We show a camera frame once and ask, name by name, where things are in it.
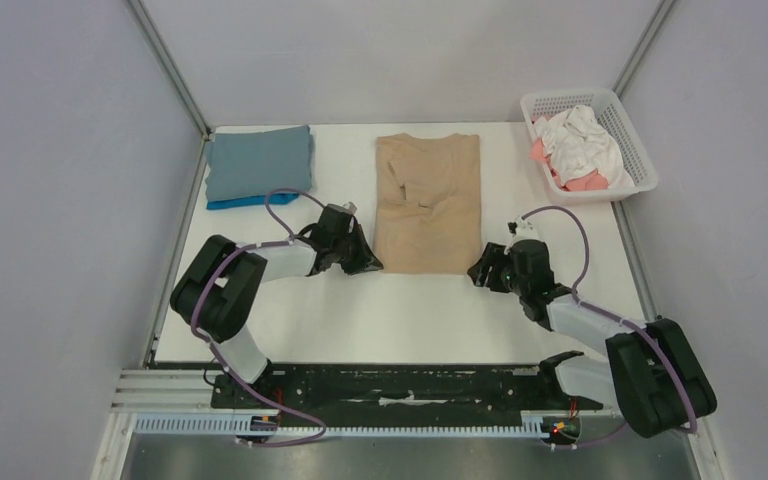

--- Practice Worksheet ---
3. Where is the white slotted cable duct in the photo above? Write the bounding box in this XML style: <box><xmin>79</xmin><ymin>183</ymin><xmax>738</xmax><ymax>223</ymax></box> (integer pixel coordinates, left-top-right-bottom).
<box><xmin>133</xmin><ymin>413</ymin><xmax>556</xmax><ymax>440</ymax></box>

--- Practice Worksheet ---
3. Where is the folded grey-blue t shirt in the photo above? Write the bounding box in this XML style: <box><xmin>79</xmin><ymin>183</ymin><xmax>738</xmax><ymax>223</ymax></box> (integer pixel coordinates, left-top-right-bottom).
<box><xmin>205</xmin><ymin>125</ymin><xmax>314</xmax><ymax>201</ymax></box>

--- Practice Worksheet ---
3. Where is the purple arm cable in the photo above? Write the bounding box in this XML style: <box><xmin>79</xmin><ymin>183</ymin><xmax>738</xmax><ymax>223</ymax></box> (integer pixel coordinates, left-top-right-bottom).
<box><xmin>519</xmin><ymin>205</ymin><xmax>699</xmax><ymax>452</ymax></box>
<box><xmin>189</xmin><ymin>188</ymin><xmax>330</xmax><ymax>449</ymax></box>

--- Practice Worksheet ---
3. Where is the white t shirt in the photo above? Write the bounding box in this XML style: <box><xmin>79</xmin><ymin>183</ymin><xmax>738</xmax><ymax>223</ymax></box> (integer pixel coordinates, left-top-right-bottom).
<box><xmin>530</xmin><ymin>105</ymin><xmax>635</xmax><ymax>192</ymax></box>

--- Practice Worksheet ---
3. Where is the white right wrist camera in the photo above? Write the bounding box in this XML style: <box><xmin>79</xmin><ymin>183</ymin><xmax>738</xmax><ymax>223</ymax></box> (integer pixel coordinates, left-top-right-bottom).
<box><xmin>505</xmin><ymin>218</ymin><xmax>542</xmax><ymax>251</ymax></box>

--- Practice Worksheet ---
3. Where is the pink t shirt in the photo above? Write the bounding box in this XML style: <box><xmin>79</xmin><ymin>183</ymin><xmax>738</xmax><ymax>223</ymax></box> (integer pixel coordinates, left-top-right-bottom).
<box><xmin>530</xmin><ymin>114</ymin><xmax>609</xmax><ymax>192</ymax></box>

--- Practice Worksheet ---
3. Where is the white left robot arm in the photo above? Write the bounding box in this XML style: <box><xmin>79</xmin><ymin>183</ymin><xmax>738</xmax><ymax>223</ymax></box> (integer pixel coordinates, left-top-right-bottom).
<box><xmin>169</xmin><ymin>203</ymin><xmax>383</xmax><ymax>408</ymax></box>

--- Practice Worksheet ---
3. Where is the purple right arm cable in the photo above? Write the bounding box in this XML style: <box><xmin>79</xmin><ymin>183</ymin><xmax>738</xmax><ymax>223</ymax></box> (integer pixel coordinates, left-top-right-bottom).
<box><xmin>519</xmin><ymin>205</ymin><xmax>699</xmax><ymax>452</ymax></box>

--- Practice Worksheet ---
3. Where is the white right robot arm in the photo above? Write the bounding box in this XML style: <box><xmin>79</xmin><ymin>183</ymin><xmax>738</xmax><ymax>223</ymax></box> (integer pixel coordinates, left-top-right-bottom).
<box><xmin>468</xmin><ymin>239</ymin><xmax>718</xmax><ymax>438</ymax></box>

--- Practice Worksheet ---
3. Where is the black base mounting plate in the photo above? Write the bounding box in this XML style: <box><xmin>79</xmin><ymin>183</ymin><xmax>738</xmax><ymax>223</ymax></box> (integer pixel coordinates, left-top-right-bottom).
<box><xmin>210</xmin><ymin>363</ymin><xmax>603</xmax><ymax>429</ymax></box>

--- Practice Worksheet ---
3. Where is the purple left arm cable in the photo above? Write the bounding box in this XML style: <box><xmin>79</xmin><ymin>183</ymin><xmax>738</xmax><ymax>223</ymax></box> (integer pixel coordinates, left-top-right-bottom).
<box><xmin>189</xmin><ymin>188</ymin><xmax>330</xmax><ymax>449</ymax></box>

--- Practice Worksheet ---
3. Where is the beige t shirt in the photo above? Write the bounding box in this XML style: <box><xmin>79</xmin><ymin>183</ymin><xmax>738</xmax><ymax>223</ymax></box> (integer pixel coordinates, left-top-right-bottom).
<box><xmin>373</xmin><ymin>133</ymin><xmax>483</xmax><ymax>275</ymax></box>

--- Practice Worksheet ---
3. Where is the folded bright blue t shirt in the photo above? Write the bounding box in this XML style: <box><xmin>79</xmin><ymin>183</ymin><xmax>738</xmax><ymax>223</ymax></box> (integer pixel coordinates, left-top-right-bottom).
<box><xmin>206</xmin><ymin>193</ymin><xmax>299</xmax><ymax>211</ymax></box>

